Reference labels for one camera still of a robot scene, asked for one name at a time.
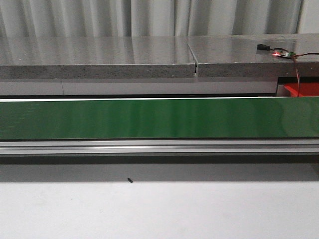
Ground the green conveyor belt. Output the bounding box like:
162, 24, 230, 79
0, 97, 319, 140

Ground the grey stone countertop left slab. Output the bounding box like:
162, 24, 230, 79
0, 36, 196, 79

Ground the black connector plug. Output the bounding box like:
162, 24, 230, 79
257, 44, 272, 51

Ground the small green circuit board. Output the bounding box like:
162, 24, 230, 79
272, 51, 295, 59

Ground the red plastic bin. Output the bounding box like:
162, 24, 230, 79
284, 83, 319, 97

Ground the grey pleated curtain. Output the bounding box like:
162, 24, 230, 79
0, 0, 319, 37

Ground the aluminium conveyor frame rail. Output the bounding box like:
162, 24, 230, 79
0, 138, 319, 156

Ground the red brown wire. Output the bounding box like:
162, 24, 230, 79
293, 52, 319, 98

